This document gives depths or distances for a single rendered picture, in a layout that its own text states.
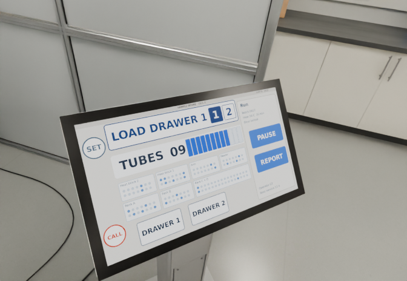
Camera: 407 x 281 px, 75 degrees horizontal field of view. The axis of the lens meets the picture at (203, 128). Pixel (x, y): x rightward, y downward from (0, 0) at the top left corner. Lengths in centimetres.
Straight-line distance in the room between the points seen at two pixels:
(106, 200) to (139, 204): 6
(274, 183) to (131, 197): 34
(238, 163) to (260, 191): 9
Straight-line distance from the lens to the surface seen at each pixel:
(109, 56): 148
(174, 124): 57
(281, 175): 71
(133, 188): 55
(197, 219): 61
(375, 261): 205
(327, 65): 260
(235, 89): 65
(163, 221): 58
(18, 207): 209
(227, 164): 62
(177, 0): 123
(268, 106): 69
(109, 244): 57
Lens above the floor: 149
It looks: 37 degrees down
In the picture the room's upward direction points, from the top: 6 degrees clockwise
